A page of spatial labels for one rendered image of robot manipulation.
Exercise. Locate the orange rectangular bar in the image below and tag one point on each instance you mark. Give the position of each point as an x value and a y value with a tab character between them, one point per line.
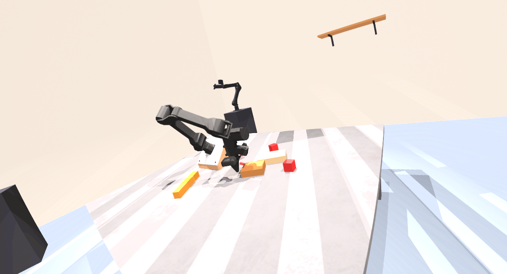
185	185

